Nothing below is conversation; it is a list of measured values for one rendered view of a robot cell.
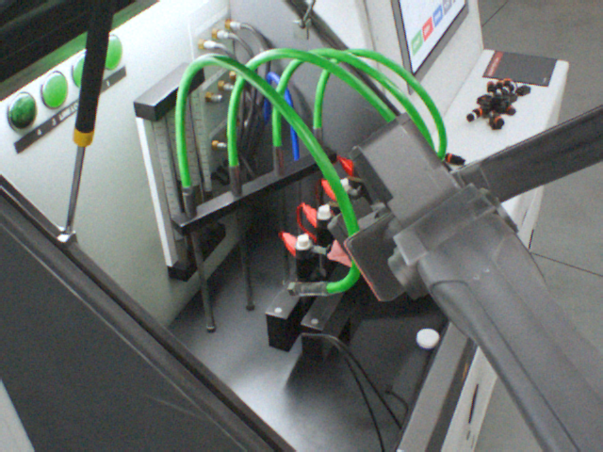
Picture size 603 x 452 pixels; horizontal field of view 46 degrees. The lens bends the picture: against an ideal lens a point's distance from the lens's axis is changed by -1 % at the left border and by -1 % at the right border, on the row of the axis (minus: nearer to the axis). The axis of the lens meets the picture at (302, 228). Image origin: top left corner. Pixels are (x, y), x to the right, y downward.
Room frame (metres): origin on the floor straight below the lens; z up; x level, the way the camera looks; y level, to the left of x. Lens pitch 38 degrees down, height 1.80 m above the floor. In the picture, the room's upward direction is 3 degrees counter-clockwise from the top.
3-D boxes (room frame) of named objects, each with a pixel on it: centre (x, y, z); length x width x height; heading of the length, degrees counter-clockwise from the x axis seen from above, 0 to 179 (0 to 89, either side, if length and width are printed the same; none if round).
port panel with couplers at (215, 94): (1.17, 0.13, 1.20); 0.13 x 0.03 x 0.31; 153
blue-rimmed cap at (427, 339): (0.87, -0.21, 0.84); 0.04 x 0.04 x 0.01
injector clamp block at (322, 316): (0.94, -0.05, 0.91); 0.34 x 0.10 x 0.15; 153
